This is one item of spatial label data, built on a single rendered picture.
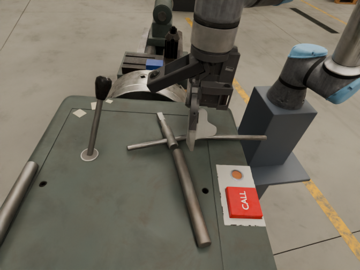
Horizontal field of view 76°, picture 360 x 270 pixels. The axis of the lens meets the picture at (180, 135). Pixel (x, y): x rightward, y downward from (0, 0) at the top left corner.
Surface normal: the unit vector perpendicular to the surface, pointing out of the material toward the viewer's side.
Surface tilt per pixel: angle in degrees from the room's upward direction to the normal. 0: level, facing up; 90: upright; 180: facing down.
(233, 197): 0
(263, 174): 0
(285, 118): 90
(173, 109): 0
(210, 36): 90
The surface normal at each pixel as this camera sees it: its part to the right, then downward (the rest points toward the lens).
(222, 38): 0.20, 0.70
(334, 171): 0.08, -0.70
